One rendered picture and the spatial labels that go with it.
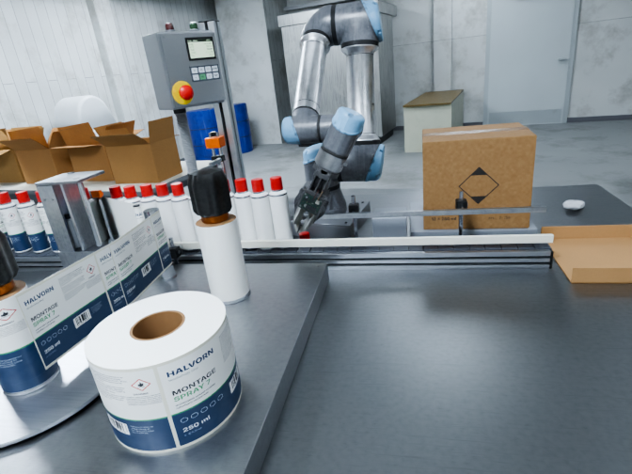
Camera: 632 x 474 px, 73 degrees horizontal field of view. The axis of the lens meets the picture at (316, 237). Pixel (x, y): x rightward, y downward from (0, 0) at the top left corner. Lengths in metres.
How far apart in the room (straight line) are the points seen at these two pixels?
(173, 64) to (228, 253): 0.55
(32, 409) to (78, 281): 0.22
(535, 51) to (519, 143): 7.23
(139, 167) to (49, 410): 2.23
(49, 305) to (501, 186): 1.13
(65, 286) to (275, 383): 0.42
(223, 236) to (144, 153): 1.99
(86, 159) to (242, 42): 5.95
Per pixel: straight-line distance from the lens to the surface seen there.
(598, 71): 8.69
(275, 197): 1.18
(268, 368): 0.78
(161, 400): 0.64
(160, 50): 1.25
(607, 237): 1.42
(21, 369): 0.89
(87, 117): 5.95
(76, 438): 0.79
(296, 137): 1.19
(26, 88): 6.40
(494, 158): 1.32
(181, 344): 0.63
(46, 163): 3.54
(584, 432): 0.78
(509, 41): 8.52
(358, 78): 1.40
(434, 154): 1.30
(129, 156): 2.96
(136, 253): 1.04
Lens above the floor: 1.36
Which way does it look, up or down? 22 degrees down
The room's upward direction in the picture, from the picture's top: 7 degrees counter-clockwise
